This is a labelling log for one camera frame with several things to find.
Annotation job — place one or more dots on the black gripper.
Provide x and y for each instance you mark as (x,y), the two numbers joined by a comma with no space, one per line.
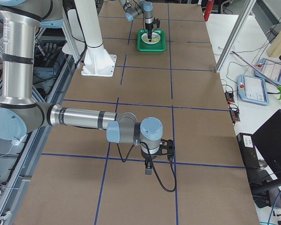
(149,26)
(147,155)

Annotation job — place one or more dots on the yellow plastic spoon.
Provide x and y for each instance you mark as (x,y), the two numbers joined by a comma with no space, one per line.
(153,42)

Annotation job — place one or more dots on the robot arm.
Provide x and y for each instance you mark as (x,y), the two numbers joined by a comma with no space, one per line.
(22,109)
(141,7)

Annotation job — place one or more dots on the pale green plastic fork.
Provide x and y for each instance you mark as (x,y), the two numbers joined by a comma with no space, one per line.
(153,36)

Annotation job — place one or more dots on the white round plate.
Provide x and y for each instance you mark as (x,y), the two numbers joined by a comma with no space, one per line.
(151,38)

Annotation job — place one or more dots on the green plastic tray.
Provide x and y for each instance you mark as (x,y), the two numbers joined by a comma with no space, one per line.
(157,43)

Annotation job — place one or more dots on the red cylinder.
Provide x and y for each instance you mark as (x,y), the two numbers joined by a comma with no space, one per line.
(208,9)

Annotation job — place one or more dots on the black desktop box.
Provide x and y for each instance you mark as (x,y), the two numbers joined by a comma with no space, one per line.
(248,151)

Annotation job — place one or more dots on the near blue teach pendant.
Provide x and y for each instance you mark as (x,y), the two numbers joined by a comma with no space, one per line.
(252,89)

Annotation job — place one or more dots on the blue teach pendant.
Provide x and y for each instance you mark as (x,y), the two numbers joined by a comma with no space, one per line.
(270,69)
(252,89)

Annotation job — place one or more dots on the black computer monitor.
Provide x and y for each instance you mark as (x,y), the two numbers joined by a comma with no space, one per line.
(267,139)

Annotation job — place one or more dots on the far blue teach pendant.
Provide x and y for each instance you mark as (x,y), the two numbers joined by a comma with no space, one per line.
(270,69)

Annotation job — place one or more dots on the metal reacher grabber tool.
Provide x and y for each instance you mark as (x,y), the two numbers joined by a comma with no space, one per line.
(258,71)

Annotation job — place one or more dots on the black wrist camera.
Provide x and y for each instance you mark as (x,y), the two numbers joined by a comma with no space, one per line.
(156,22)
(167,148)

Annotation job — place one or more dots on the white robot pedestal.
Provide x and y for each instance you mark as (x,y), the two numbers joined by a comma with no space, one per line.
(97,61)

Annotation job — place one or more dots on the aluminium frame post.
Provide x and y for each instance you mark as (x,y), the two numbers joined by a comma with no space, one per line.
(248,5)

